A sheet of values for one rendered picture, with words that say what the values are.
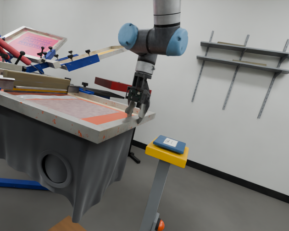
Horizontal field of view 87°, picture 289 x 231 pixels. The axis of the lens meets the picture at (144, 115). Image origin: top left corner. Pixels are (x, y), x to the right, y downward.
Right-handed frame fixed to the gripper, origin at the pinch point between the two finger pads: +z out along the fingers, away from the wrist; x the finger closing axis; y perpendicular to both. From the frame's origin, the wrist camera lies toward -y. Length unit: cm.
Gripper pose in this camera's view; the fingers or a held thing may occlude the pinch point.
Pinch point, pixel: (134, 119)
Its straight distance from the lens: 69.2
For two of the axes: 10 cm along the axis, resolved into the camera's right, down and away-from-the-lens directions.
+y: -3.2, 1.0, -9.4
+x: 9.2, 2.8, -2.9
